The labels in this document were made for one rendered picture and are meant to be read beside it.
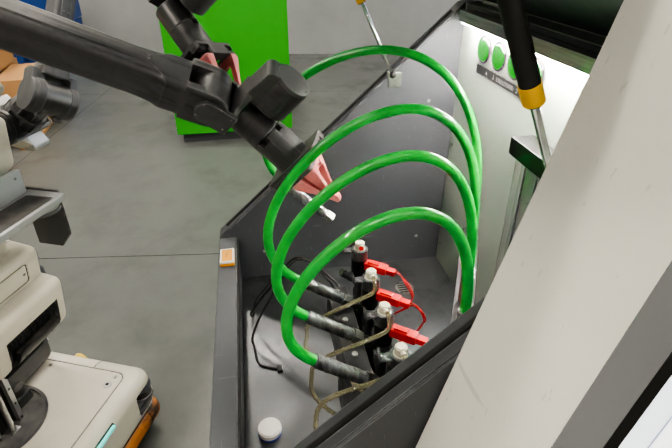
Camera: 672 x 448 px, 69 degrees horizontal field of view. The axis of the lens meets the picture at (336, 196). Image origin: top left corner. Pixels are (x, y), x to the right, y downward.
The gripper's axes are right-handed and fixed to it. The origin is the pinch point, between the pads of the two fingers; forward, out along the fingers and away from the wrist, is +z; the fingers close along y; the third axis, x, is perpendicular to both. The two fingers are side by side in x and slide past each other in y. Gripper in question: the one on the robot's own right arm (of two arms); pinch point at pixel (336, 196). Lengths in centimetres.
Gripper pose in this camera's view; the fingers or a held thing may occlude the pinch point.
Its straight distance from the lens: 77.9
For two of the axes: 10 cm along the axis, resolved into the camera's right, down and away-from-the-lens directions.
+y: 6.9, -6.0, -4.1
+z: 7.2, 6.4, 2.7
